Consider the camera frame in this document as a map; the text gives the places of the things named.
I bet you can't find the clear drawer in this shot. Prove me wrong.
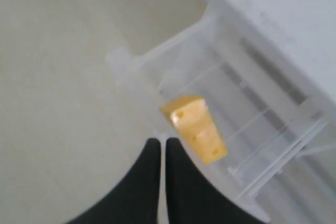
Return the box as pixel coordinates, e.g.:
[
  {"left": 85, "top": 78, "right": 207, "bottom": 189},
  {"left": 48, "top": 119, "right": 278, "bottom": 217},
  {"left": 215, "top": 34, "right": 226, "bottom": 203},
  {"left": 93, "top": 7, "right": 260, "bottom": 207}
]
[{"left": 107, "top": 14, "right": 335, "bottom": 223}]

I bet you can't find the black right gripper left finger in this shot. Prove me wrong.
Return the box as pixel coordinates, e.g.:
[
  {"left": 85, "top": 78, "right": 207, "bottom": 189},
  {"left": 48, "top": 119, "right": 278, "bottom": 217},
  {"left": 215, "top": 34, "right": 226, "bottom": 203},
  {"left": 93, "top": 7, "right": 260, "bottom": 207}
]
[{"left": 69, "top": 138, "right": 161, "bottom": 223}]

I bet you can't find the yellow cheese wedge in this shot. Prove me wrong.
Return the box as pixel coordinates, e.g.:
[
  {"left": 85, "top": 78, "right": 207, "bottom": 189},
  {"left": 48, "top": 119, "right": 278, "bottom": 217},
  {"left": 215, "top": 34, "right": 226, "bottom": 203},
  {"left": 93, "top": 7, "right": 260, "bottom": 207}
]
[{"left": 160, "top": 95, "right": 228, "bottom": 164}]

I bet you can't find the white plastic drawer cabinet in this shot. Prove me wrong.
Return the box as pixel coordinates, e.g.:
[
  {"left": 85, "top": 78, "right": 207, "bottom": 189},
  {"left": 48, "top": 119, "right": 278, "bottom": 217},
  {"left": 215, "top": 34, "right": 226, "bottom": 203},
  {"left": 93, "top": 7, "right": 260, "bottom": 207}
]
[{"left": 208, "top": 0, "right": 335, "bottom": 178}]

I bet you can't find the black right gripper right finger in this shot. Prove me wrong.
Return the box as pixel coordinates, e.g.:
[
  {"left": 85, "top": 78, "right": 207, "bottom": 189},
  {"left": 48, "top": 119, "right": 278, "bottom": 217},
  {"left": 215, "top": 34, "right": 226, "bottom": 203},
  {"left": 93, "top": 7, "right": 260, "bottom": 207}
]
[{"left": 165, "top": 138, "right": 262, "bottom": 223}]

